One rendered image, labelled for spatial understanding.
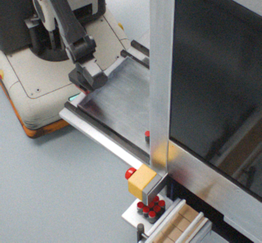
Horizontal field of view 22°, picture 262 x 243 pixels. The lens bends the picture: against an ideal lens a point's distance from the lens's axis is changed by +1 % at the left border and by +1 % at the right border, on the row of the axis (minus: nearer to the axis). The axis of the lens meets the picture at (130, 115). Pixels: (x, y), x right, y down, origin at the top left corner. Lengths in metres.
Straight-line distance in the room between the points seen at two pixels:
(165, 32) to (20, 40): 1.75
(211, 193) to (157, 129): 0.23
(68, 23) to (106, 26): 1.28
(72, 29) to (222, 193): 0.64
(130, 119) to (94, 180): 0.94
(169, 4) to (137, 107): 0.89
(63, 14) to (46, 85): 1.13
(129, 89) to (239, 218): 0.66
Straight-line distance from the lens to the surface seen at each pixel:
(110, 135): 2.13
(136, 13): 3.66
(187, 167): 1.80
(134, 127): 2.16
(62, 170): 3.12
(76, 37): 1.98
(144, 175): 1.90
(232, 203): 1.79
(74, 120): 2.19
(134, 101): 2.22
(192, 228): 1.92
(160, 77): 1.56
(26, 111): 3.00
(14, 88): 3.07
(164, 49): 1.48
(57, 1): 1.93
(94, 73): 2.00
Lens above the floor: 2.70
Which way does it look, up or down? 56 degrees down
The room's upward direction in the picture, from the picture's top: 3 degrees counter-clockwise
